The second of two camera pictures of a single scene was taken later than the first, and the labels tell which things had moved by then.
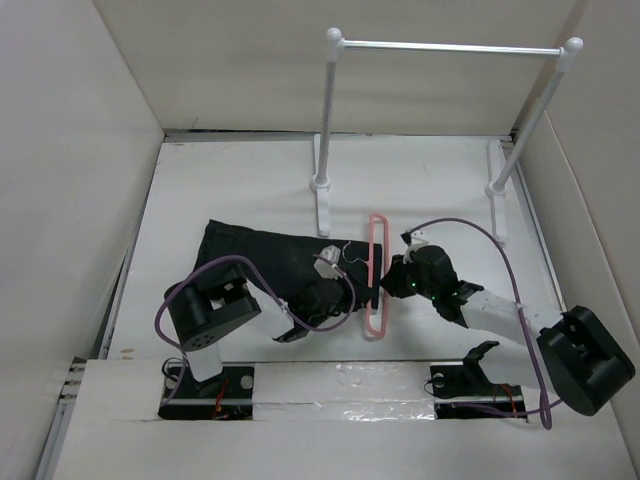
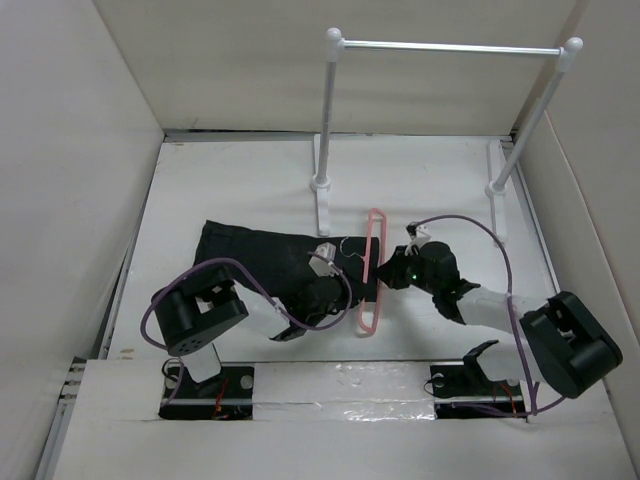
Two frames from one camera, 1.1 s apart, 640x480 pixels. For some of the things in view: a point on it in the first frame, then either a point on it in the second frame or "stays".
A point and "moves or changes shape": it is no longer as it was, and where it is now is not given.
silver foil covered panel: (360, 391) stays
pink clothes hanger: (373, 217) moves or changes shape
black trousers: (291, 265) stays
